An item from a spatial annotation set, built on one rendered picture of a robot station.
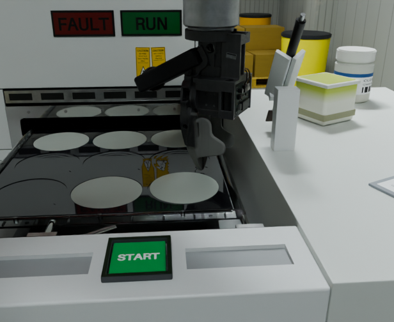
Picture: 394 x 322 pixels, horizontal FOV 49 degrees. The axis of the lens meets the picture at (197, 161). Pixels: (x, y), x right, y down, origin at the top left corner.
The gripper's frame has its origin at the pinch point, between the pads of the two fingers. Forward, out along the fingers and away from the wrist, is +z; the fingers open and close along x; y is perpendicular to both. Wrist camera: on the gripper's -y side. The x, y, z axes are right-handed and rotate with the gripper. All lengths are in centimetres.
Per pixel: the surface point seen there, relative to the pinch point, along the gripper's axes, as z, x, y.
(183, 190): 1.7, -7.0, 1.2
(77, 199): 1.7, -15.6, -10.8
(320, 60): 42, 348, -43
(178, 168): 1.8, -0.4, -3.0
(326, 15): 9, 424, -55
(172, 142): 1.7, 9.8, -9.8
